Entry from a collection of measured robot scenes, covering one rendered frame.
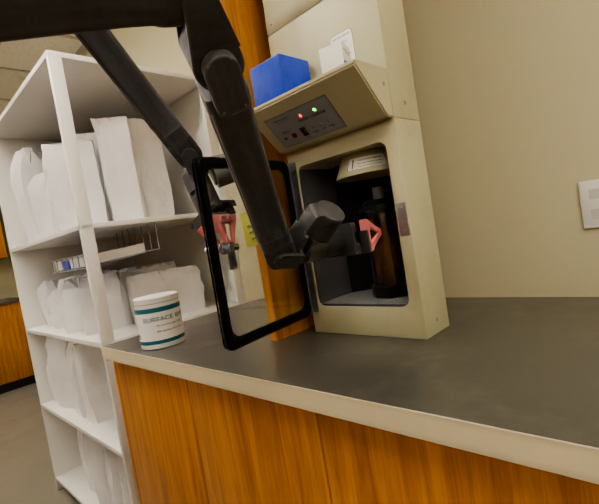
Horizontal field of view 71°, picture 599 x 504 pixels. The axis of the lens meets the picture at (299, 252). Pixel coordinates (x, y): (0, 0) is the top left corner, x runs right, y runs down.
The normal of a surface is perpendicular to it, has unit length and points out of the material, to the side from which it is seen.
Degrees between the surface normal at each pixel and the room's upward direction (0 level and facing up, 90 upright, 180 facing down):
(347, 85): 135
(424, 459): 90
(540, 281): 90
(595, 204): 90
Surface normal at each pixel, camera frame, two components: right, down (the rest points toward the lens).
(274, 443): -0.68, 0.15
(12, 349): 0.71, -0.08
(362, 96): -0.37, 0.80
